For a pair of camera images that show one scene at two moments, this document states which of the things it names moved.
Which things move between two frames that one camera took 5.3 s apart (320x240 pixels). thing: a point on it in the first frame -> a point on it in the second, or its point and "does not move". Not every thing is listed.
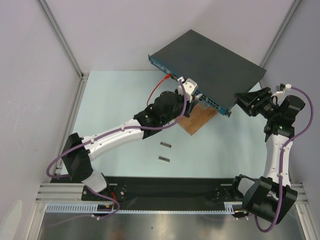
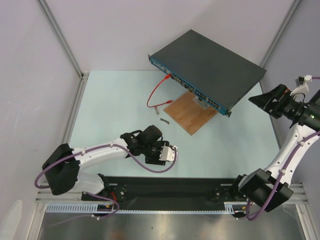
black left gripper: x=189 y=106 -> x=155 y=160
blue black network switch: x=222 y=76 does not move
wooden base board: x=198 y=117 does not move
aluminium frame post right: x=295 y=5 does not move
